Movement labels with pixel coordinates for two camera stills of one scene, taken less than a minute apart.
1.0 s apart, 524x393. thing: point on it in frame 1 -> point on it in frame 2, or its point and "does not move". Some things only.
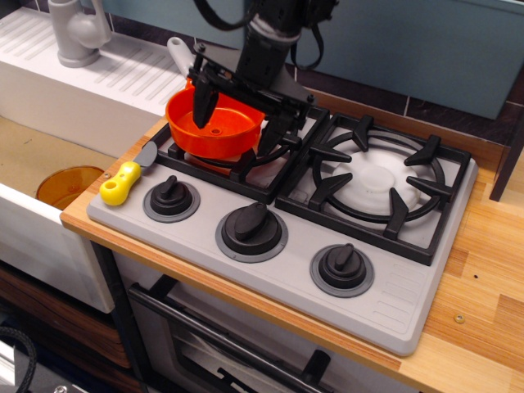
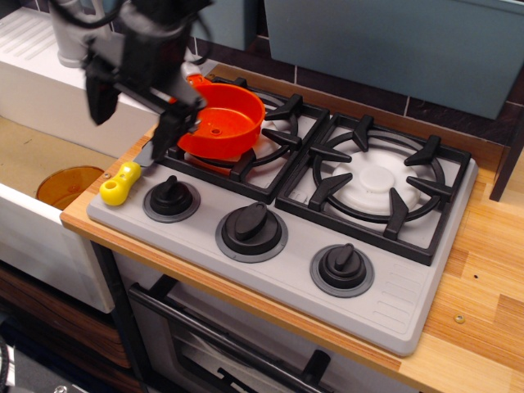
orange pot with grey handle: (232, 128) does not move
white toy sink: (55, 115) does not move
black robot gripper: (218, 69) -> (149, 71)
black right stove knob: (342, 270) does not move
